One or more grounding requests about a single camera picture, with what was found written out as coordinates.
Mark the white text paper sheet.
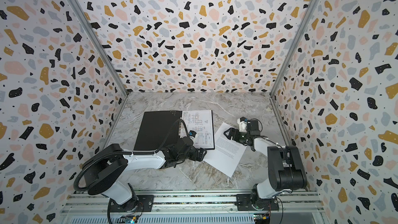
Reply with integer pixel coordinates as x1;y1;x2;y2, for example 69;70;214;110
204;122;246;177

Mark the white technical drawing sheet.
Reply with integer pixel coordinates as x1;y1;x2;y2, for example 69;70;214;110
181;110;215;150

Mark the orange folder black inside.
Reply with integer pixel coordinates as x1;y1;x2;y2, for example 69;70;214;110
133;110;216;152

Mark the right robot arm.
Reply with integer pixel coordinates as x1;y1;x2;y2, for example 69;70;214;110
223;117;307;210

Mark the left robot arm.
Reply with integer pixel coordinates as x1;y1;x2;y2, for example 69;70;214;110
74;136;207;212

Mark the right circuit board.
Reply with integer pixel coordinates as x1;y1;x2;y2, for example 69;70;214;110
254;214;271;224

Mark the circuit board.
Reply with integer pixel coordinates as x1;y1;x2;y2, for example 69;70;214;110
118;215;139;224
254;214;271;224

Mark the left circuit board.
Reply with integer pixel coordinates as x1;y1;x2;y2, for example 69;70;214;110
118;215;139;224

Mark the left corner aluminium profile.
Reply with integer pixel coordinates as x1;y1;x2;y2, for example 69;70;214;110
67;0;128;97

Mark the corner aluminium profile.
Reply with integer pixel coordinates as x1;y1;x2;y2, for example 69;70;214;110
67;0;128;97
270;0;319;99

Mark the right corner aluminium profile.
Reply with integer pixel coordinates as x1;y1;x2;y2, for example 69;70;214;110
270;0;319;99

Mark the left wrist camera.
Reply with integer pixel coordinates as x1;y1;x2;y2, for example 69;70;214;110
189;130;197;139

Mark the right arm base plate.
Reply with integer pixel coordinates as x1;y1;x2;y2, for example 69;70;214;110
235;194;279;211

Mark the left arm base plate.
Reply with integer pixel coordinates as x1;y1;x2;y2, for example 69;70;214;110
107;195;154;213

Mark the aluminium mounting rail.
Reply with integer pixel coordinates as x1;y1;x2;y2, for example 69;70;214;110
61;189;324;216

